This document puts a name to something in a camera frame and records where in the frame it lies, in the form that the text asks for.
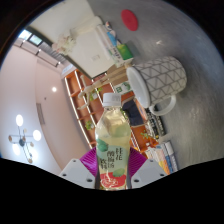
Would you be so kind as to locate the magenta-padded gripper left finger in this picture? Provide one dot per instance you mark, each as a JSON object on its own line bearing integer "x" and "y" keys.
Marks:
{"x": 78, "y": 173}

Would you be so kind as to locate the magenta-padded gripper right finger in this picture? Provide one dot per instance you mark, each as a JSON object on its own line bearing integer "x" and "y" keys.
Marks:
{"x": 148, "y": 173}

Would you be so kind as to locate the clear drink bottle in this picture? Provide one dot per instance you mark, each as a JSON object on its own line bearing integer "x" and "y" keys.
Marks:
{"x": 112, "y": 150}

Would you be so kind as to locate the stack of colourful books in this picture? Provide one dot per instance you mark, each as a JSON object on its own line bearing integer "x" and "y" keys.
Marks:
{"x": 165, "y": 158}

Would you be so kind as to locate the stack of dark books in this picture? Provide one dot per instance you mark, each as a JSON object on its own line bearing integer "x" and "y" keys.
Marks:
{"x": 155, "y": 123}

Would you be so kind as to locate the wooden shelf unit with books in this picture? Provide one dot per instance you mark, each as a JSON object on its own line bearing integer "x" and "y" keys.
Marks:
{"x": 81, "y": 113}

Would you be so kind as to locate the multi-bulb ceiling lamp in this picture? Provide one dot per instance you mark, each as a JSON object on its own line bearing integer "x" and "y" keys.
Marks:
{"x": 22, "y": 140}

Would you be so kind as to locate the ceiling air vent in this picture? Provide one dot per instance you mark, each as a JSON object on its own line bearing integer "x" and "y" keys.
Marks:
{"x": 40, "y": 114}

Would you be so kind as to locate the round recessed ceiling light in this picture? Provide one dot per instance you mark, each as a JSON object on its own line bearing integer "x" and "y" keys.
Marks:
{"x": 54, "y": 89}

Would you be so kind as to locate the green and white carton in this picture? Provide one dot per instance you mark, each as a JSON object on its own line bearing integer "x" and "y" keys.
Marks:
{"x": 123, "y": 87}

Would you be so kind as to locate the white mug, triangle pattern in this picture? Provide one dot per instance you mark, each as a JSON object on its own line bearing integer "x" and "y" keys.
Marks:
{"x": 161, "y": 78}

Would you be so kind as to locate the wooden artist mannequin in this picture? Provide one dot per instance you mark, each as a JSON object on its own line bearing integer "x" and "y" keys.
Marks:
{"x": 110, "y": 78}

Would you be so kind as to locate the small green box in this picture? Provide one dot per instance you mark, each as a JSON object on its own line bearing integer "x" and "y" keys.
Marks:
{"x": 125, "y": 51}

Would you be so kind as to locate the white tissue pack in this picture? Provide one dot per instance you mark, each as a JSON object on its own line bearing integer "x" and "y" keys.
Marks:
{"x": 106, "y": 40}

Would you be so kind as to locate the white vase with flowers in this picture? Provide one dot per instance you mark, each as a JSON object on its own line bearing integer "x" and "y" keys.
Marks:
{"x": 85, "y": 30}

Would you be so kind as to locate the window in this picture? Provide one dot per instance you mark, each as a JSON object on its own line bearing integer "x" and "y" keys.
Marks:
{"x": 30, "y": 37}

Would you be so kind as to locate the flat round red coaster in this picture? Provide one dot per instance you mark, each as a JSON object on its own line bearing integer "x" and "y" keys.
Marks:
{"x": 129, "y": 20}

